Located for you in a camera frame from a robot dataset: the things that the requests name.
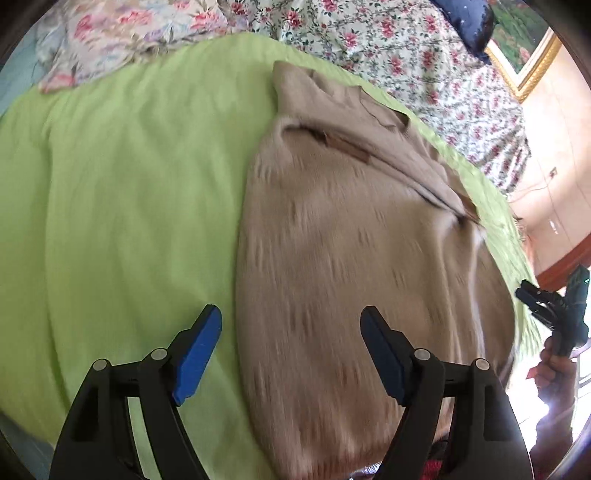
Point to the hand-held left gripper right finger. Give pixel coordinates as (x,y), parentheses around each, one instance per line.
(384,357)

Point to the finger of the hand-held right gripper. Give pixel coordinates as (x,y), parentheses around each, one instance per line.
(538,300)

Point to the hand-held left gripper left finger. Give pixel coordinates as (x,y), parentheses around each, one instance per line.
(196,355)

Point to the beige knitted sweater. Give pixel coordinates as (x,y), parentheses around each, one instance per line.
(364,277)

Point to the person's right forearm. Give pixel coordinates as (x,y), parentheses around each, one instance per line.
(554,438)

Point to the person's right hand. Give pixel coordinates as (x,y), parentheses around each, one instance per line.
(554,369)

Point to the light green blanket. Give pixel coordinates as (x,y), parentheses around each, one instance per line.
(120,221)

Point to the gold framed painting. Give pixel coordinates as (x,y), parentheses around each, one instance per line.
(524,44)

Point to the floral bed sheet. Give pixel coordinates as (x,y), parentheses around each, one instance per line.
(406,60)

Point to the dark blue cushion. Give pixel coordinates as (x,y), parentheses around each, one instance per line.
(466,23)

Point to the floral pillow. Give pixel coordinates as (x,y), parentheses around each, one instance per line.
(129,32)

